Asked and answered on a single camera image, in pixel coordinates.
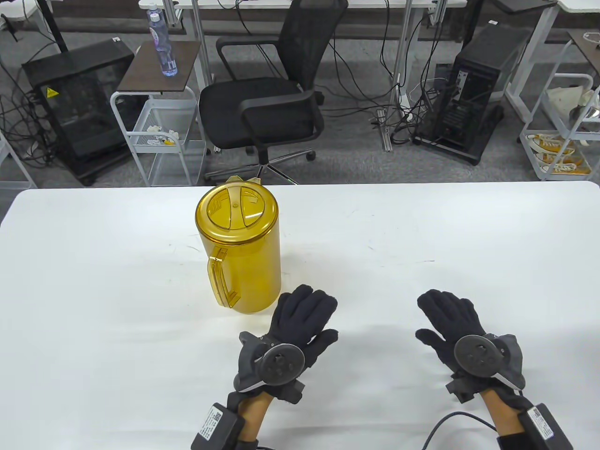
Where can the clear plastic water bottle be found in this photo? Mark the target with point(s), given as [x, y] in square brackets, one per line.
[161, 44]

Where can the black computer tower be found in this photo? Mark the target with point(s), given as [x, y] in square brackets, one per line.
[473, 93]

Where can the person's left thumb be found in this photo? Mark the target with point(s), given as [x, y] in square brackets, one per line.
[324, 341]

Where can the person's left hand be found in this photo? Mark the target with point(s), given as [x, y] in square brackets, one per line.
[293, 328]

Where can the person's right thumb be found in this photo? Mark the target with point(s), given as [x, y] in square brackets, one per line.
[426, 338]

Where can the yellow transparent plastic pitcher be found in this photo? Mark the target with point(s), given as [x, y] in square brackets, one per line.
[246, 276]

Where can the grey aluminium rail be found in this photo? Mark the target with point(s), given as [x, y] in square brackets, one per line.
[384, 131]

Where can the person's right forearm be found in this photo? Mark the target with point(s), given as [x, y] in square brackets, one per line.
[499, 408]

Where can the black glass computer case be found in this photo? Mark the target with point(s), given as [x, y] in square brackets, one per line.
[77, 103]

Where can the white cloth bag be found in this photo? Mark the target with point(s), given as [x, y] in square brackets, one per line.
[565, 101]

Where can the white frame desk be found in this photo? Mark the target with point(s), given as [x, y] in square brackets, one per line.
[539, 56]
[300, 3]

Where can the person's left forearm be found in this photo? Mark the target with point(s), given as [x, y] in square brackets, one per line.
[255, 415]

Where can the black mesh office chair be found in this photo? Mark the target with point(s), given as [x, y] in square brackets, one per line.
[269, 101]

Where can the yellow pitcher lid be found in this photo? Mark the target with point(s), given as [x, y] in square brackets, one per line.
[234, 208]

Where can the person's right hand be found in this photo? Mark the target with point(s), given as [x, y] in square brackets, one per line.
[457, 323]

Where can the yellow canvas shoe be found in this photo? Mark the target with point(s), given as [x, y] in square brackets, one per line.
[560, 165]
[546, 143]

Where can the white power strip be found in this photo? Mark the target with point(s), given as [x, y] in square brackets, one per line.
[406, 104]

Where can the brown top white side table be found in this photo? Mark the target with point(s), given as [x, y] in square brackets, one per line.
[157, 70]

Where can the round black glove tracker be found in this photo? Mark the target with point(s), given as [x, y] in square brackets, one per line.
[474, 354]
[280, 364]

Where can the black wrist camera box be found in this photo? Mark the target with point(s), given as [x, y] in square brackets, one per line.
[218, 426]
[546, 424]

